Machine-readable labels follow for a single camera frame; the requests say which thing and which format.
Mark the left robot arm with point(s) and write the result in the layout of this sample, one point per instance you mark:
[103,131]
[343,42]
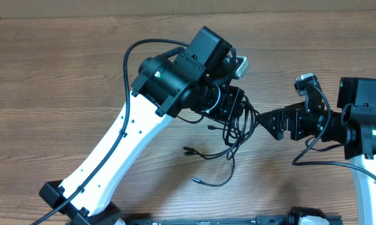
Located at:
[195,76]

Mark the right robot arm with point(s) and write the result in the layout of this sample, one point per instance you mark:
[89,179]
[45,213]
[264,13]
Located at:
[354,129]

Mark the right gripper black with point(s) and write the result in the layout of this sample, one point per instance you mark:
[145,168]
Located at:
[295,116]

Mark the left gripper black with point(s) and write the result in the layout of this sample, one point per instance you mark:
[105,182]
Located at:
[232,107]

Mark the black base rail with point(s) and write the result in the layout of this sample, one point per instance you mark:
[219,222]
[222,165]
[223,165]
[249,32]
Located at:
[295,216]

